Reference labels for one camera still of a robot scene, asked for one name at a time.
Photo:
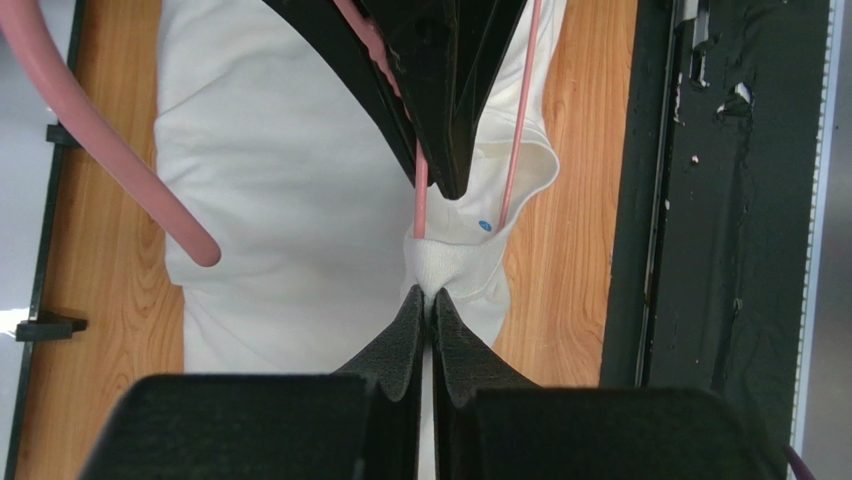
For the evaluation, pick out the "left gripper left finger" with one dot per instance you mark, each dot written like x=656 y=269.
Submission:
x=358 y=422

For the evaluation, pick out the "aluminium rail frame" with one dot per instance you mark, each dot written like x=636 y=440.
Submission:
x=822 y=434

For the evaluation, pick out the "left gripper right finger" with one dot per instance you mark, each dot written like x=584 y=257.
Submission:
x=491 y=422

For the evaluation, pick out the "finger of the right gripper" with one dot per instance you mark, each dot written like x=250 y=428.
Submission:
x=361 y=41
x=444 y=57

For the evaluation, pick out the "white floral print t-shirt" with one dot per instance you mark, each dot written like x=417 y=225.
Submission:
x=266 y=147

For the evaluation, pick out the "pink wire hanger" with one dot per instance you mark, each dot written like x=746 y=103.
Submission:
x=22 y=23

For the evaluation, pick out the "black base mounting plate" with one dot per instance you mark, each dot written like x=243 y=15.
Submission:
x=715 y=226

